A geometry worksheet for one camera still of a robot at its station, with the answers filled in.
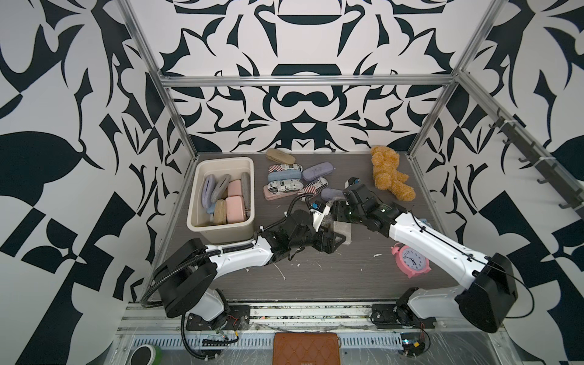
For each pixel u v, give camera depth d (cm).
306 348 67
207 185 92
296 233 63
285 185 99
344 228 78
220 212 87
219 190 89
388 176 92
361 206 60
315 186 104
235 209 89
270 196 100
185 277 43
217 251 47
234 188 99
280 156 115
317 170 111
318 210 71
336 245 71
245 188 93
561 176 55
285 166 111
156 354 66
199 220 83
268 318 76
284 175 105
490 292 40
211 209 91
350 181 74
